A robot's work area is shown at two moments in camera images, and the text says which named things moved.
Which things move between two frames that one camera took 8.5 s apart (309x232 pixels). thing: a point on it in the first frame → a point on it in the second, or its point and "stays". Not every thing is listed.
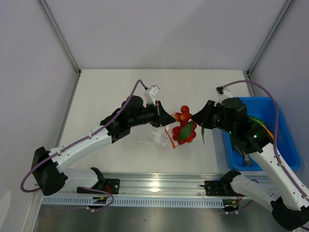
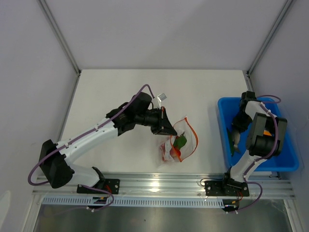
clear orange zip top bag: (161, 136) → (177, 148)
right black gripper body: (217, 120) → (241, 121)
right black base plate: (216, 188) stays
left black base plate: (111, 185) stays
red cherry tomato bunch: (186, 132) → (175, 152)
